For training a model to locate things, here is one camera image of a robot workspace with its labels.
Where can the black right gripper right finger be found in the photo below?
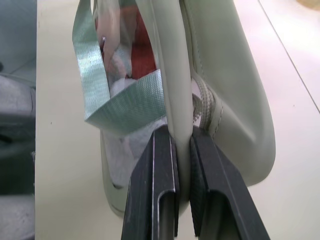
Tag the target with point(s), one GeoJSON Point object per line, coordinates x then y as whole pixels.
{"type": "Point", "coordinates": [225, 195]}

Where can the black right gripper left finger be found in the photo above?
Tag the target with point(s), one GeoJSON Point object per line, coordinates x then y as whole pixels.
{"type": "Point", "coordinates": [150, 190]}

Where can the red and white plush toy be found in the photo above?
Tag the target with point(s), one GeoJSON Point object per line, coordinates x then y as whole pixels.
{"type": "Point", "coordinates": [140, 42]}

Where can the pale green zip pouch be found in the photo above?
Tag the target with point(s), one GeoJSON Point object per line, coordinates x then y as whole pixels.
{"type": "Point", "coordinates": [232, 87]}

